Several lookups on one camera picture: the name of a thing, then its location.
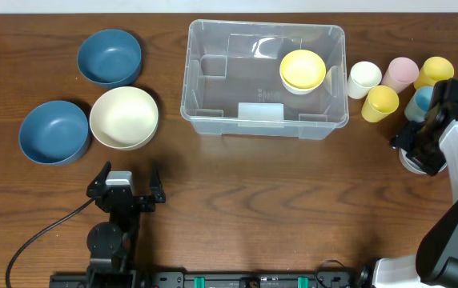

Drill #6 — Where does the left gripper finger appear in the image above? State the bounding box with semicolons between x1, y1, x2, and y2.
149;162;166;203
86;161;111;198

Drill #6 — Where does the small grey bowl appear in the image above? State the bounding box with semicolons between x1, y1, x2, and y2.
398;148;428;175

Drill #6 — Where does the light blue cup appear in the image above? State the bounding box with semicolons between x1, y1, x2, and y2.
404;86;433;122

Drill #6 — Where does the pink cup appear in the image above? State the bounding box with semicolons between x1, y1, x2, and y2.
381;57;420;94

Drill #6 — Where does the cream cup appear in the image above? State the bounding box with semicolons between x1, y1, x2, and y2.
347;61;382;99

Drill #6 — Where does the small white bowl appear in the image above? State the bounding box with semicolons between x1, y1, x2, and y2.
281;78;315;95

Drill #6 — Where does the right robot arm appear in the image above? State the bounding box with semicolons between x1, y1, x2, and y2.
359;78;458;287

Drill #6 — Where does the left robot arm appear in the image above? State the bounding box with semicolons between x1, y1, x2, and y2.
86;162;166;288

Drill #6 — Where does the clear plastic storage container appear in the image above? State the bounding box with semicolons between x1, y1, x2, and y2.
180;19;349;140

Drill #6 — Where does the near yellow cup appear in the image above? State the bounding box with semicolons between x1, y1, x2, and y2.
361;85;400;122

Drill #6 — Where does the yellow cup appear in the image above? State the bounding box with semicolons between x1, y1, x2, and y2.
361;85;400;122
414;56;455;90

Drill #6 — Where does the near blue bowl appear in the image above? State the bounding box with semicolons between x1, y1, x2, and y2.
18;100;91;166

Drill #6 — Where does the blue bowl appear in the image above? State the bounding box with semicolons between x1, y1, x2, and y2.
18;100;91;166
77;29;143;89

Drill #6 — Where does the far yellow cup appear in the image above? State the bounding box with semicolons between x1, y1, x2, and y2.
414;56;455;90

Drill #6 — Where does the large cream bowl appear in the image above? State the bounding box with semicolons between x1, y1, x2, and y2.
89;86;159;150

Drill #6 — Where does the far blue bowl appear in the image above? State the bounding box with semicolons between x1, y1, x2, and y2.
77;29;143;89

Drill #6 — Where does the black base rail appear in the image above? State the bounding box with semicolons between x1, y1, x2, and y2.
49;260;372;288

